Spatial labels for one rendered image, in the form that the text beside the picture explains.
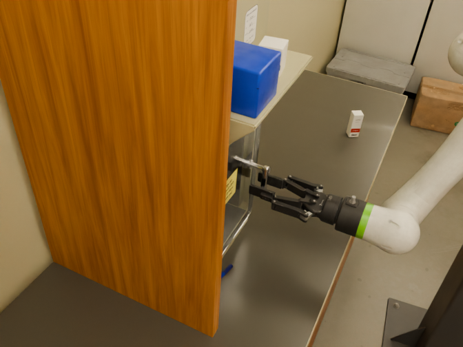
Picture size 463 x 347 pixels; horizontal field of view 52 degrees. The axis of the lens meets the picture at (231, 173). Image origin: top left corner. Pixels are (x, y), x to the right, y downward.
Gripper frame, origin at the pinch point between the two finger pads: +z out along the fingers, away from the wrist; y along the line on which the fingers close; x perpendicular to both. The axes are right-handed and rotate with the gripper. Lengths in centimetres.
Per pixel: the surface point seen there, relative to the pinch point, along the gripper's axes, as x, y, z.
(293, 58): -36.6, -1.5, -2.5
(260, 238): 20.4, -0.2, -0.5
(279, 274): 20.4, 9.3, -10.3
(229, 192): -5.5, 12.5, 4.5
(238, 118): -36.6, 26.0, -2.1
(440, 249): 114, -125, -66
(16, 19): -49, 35, 37
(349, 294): 114, -71, -28
